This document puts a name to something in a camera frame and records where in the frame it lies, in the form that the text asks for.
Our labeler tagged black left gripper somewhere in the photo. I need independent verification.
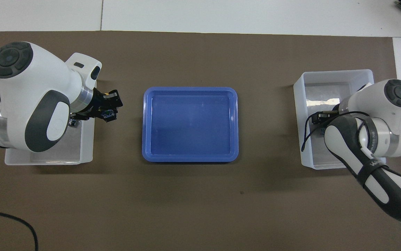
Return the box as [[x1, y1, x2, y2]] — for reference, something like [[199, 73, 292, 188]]
[[71, 87, 123, 121]]

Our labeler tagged brown table mat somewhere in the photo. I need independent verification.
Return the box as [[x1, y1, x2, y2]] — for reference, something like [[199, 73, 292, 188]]
[[0, 31, 401, 251]]

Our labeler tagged translucent white plastic box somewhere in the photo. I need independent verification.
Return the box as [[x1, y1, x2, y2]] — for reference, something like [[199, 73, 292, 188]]
[[293, 69, 386, 170], [4, 80, 97, 166]]

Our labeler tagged blue plastic tray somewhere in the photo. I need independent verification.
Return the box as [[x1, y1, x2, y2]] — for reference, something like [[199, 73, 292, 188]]
[[142, 86, 239, 163]]

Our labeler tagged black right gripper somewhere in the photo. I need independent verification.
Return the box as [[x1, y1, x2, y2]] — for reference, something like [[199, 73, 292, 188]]
[[311, 111, 340, 125]]

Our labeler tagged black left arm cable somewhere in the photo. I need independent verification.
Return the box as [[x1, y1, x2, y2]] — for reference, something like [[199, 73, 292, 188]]
[[0, 208, 39, 251]]

